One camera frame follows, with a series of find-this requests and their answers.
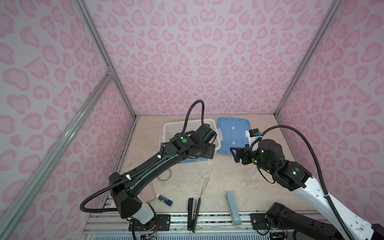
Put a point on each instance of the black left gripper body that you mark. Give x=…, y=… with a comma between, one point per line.
x=207, y=151

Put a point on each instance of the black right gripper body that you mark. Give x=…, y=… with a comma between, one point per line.
x=255, y=158

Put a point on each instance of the white plastic storage bin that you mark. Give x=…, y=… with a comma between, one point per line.
x=172, y=128

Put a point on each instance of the metal tweezers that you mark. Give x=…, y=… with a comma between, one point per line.
x=206, y=181

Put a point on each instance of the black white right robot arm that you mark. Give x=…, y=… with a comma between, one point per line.
x=342, y=223

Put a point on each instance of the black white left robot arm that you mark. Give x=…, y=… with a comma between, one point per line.
x=184, y=145

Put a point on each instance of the blue plastic bin lid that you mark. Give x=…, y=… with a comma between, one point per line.
x=233, y=131

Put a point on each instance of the light blue rectangular case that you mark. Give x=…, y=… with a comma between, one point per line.
x=233, y=209

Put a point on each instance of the blue glue stick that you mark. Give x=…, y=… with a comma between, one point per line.
x=164, y=200

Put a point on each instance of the pink glasses case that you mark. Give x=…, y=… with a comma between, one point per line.
x=148, y=194

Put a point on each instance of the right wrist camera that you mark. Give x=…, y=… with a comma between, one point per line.
x=252, y=135

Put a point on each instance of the aluminium front rail base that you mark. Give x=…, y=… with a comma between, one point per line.
x=180, y=226

